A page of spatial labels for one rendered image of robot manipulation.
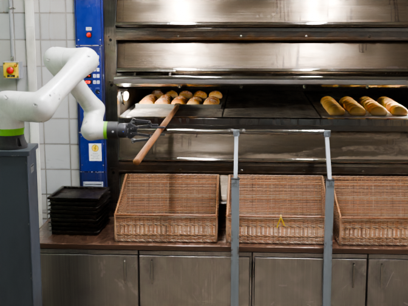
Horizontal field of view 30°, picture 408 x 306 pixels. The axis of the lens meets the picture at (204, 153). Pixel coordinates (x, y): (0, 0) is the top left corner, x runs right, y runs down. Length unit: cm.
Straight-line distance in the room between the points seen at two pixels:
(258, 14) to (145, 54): 69
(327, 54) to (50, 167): 176
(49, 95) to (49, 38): 123
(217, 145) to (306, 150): 52
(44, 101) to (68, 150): 131
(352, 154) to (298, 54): 66
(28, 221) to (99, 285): 87
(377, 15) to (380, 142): 73
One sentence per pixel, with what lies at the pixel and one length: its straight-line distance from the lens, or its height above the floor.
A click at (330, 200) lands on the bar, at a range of 393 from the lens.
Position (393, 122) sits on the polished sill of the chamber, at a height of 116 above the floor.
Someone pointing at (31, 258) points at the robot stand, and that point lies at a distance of 349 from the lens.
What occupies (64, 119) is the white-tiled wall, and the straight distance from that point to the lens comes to 456.
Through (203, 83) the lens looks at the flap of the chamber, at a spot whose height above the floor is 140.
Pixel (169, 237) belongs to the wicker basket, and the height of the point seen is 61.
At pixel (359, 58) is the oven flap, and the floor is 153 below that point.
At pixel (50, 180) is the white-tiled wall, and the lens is 465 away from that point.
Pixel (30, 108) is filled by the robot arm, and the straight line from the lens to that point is 330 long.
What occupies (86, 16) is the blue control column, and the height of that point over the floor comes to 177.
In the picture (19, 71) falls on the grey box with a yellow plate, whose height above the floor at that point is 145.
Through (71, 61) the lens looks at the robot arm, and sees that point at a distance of 355.
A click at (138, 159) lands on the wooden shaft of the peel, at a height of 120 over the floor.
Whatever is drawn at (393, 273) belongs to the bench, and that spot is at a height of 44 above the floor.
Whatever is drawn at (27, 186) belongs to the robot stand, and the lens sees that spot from 340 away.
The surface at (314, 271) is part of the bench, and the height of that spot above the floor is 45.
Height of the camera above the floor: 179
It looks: 11 degrees down
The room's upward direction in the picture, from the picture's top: straight up
